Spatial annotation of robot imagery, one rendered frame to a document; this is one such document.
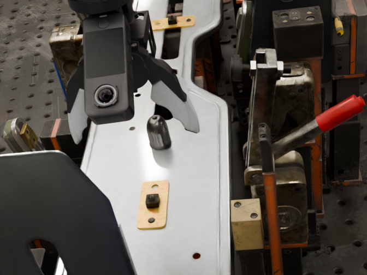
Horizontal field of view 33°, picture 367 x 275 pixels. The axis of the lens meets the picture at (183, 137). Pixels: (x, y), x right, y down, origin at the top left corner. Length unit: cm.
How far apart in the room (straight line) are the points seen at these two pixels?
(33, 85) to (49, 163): 129
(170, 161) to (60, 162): 48
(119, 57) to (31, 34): 132
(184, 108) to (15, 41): 126
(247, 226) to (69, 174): 33
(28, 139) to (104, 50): 25
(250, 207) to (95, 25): 27
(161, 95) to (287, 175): 19
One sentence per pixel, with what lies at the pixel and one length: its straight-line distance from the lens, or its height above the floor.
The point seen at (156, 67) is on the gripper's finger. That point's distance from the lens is 67.
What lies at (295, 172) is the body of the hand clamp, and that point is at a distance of 77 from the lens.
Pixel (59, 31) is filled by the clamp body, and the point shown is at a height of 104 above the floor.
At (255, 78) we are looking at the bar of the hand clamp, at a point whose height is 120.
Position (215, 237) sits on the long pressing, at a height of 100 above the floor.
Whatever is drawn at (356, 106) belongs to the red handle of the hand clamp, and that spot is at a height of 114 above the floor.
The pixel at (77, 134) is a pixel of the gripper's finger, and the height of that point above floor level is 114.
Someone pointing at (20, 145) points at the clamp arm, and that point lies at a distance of 84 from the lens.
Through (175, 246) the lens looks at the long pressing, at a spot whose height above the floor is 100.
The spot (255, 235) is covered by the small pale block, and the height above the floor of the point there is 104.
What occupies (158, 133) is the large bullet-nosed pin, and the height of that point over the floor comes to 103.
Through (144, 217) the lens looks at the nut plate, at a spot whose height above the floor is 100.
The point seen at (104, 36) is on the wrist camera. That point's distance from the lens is 64.
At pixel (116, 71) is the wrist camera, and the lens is 61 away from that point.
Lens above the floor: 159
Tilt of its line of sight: 40 degrees down
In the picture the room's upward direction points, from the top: 12 degrees counter-clockwise
